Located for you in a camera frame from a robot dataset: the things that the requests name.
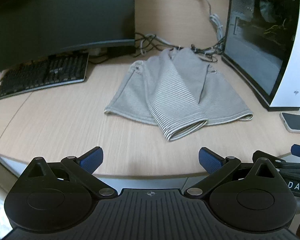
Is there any black computer monitor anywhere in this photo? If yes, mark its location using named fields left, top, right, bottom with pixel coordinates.
left=0, top=0, right=136, bottom=75

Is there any white glass-sided computer case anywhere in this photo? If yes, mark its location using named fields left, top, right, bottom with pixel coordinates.
left=221, top=0, right=300, bottom=112

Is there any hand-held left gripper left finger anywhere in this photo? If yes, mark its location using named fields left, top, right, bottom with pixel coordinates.
left=26, top=146, right=117, bottom=199

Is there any smartphone with dark screen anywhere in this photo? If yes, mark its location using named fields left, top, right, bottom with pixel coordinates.
left=280, top=112, right=300, bottom=134

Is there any white cable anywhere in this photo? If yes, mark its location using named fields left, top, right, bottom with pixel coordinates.
left=194, top=0, right=225, bottom=43

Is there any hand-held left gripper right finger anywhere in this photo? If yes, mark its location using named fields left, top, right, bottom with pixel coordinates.
left=186, top=147, right=279, bottom=199

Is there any black cable bundle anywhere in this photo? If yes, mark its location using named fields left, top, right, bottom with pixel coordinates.
left=135, top=32, right=226, bottom=63

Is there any striped knit garment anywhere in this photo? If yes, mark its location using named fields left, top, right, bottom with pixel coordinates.
left=104, top=47, right=254, bottom=142

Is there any black keyboard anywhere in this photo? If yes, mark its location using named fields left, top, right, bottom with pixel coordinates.
left=0, top=52, right=89, bottom=100

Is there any black power brick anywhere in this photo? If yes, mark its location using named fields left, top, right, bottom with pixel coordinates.
left=107, top=45, right=136, bottom=58

